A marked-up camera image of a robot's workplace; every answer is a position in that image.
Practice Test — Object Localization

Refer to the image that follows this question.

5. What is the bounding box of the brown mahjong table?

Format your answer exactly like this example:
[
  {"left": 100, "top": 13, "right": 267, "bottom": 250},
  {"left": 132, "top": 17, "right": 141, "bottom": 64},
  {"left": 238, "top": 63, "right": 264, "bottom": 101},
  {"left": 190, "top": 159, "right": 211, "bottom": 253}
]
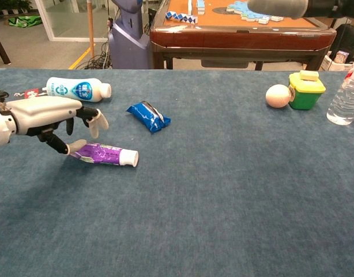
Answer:
[{"left": 149, "top": 0, "right": 338, "bottom": 71}]

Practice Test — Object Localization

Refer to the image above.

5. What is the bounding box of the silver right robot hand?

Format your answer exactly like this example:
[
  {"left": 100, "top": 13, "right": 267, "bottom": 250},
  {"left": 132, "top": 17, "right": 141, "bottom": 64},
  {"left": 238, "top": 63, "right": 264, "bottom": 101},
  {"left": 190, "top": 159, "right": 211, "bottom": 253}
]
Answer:
[{"left": 247, "top": 0, "right": 309, "bottom": 20}]

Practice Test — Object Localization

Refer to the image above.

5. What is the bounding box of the purple white tube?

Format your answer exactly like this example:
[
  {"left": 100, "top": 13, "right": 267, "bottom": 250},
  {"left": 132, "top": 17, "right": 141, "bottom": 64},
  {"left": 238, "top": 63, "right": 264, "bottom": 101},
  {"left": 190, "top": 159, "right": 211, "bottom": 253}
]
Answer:
[{"left": 69, "top": 143, "right": 140, "bottom": 167}]

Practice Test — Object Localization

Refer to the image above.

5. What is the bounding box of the red snack packet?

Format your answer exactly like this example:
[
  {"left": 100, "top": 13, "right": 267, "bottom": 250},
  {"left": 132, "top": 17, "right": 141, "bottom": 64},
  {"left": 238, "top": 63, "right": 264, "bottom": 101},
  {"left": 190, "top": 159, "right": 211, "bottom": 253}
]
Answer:
[{"left": 13, "top": 88, "right": 48, "bottom": 100}]

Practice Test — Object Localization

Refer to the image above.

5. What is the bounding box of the blue white snake puzzle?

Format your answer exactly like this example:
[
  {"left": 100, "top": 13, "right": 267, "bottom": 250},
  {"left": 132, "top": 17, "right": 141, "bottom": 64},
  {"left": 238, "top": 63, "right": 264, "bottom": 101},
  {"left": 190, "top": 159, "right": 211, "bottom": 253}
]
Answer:
[{"left": 165, "top": 11, "right": 198, "bottom": 24}]

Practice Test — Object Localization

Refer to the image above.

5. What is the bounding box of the white glass door frame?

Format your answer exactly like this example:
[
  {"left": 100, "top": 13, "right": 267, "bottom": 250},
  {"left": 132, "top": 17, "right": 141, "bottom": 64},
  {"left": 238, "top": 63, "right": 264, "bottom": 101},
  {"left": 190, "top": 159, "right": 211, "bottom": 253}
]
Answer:
[{"left": 35, "top": 0, "right": 111, "bottom": 42}]

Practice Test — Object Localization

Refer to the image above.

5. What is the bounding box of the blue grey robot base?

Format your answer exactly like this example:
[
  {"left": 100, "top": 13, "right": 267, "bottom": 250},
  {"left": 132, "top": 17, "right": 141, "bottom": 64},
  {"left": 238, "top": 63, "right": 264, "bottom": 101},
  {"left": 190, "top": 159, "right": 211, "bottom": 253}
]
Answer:
[{"left": 108, "top": 0, "right": 152, "bottom": 70}]

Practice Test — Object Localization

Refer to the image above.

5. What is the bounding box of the blue snack packet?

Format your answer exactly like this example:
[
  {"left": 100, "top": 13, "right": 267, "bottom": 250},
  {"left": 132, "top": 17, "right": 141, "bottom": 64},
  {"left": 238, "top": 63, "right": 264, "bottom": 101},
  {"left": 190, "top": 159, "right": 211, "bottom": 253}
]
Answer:
[{"left": 125, "top": 100, "right": 172, "bottom": 134}]

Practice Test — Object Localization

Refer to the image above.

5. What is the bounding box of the blue mahjong tile pile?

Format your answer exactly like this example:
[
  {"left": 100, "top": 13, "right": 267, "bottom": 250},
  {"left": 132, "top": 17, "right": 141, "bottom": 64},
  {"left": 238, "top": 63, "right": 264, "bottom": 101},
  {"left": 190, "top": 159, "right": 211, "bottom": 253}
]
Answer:
[{"left": 225, "top": 0, "right": 284, "bottom": 25}]

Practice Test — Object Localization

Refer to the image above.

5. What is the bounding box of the green bag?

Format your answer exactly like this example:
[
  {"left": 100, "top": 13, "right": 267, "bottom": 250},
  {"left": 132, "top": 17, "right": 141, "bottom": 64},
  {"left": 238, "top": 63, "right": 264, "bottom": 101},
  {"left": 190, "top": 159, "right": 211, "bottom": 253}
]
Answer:
[{"left": 7, "top": 16, "right": 43, "bottom": 28}]

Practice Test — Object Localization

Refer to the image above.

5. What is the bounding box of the wooden pole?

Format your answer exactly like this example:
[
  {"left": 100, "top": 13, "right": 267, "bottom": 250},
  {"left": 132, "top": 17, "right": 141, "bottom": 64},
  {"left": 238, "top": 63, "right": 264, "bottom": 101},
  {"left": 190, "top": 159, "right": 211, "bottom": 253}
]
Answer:
[{"left": 86, "top": 0, "right": 95, "bottom": 58}]

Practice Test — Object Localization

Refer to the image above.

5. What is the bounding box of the teal table mat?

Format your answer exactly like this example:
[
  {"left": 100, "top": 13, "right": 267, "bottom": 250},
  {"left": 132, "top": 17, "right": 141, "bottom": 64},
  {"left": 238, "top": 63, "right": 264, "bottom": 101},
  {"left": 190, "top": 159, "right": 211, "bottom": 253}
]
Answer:
[{"left": 0, "top": 68, "right": 354, "bottom": 277}]

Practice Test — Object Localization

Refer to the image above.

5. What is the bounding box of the beige wooden ball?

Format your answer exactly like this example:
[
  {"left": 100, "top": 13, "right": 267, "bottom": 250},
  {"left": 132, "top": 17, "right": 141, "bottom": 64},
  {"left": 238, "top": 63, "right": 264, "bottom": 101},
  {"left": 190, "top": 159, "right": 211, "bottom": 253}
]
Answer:
[{"left": 265, "top": 84, "right": 292, "bottom": 108}]

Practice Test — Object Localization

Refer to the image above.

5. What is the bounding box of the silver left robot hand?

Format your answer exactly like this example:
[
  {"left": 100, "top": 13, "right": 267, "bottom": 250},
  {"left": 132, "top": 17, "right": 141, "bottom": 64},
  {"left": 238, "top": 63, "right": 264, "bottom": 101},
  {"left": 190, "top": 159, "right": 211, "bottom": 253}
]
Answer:
[{"left": 9, "top": 96, "right": 110, "bottom": 156}]

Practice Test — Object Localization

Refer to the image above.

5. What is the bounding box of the green container yellow lid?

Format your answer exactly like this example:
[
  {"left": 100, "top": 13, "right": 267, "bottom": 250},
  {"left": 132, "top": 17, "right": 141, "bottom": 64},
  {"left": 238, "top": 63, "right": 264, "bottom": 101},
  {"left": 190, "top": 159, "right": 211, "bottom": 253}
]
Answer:
[{"left": 288, "top": 72, "right": 327, "bottom": 111}]

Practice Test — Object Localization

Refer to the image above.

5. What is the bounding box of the clear plastic water bottle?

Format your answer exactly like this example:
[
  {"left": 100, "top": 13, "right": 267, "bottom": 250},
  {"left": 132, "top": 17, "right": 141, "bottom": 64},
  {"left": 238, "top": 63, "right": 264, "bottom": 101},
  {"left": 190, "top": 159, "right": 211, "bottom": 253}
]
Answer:
[{"left": 326, "top": 51, "right": 354, "bottom": 126}]

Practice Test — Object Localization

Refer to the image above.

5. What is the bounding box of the black floor cable bundle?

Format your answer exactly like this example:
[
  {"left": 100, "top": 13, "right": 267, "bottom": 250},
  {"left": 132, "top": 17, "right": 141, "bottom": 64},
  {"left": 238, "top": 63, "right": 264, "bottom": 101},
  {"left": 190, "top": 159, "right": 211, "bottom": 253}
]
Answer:
[{"left": 76, "top": 43, "right": 113, "bottom": 70}]

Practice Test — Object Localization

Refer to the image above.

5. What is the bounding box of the small cream block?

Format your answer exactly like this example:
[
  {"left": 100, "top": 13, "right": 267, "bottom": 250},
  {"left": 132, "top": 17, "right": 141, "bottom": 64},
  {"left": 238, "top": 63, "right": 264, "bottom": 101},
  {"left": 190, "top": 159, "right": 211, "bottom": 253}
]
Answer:
[{"left": 299, "top": 70, "right": 320, "bottom": 82}]

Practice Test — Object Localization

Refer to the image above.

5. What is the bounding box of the black case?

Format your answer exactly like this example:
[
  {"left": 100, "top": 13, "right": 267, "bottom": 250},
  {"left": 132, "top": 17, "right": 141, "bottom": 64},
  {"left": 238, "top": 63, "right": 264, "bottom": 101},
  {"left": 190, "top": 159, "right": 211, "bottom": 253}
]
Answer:
[{"left": 329, "top": 24, "right": 354, "bottom": 63}]

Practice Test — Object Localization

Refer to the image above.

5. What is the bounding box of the white drink bottle blue label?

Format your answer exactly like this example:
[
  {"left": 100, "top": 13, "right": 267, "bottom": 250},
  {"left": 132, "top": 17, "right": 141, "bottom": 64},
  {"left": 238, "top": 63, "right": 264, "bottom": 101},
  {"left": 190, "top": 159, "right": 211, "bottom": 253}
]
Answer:
[{"left": 45, "top": 77, "right": 112, "bottom": 103}]

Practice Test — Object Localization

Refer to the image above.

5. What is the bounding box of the white plastic basket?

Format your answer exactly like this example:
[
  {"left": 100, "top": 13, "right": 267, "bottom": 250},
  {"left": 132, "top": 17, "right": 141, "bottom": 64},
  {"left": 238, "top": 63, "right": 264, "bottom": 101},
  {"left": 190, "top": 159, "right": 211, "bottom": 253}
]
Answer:
[{"left": 321, "top": 50, "right": 353, "bottom": 72}]

